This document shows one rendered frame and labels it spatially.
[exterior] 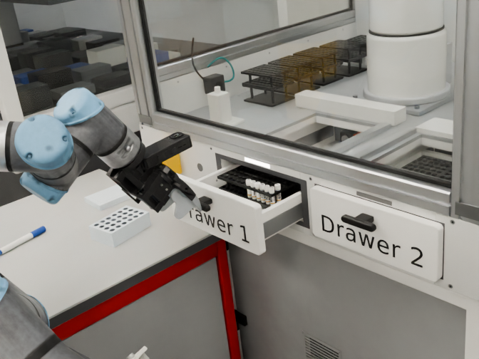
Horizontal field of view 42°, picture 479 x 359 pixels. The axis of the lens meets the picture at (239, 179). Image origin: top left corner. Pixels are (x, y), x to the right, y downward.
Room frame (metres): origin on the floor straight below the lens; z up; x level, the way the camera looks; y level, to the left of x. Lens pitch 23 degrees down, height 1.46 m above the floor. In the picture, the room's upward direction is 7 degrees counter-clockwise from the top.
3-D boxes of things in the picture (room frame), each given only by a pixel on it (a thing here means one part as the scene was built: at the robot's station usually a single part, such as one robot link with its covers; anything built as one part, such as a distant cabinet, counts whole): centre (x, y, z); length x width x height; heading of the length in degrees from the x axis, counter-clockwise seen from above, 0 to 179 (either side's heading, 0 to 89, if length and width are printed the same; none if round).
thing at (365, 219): (1.01, -0.22, 0.91); 0.07 x 0.04 x 0.01; 40
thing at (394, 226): (1.03, -0.24, 0.87); 0.29 x 0.02 x 0.11; 40
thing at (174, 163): (1.52, 0.19, 0.88); 0.07 x 0.05 x 0.07; 40
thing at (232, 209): (1.19, 0.06, 0.87); 0.29 x 0.02 x 0.11; 40
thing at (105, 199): (1.58, 0.35, 0.77); 0.13 x 0.09 x 0.02; 128
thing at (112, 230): (1.37, 0.30, 0.78); 0.12 x 0.08 x 0.04; 140
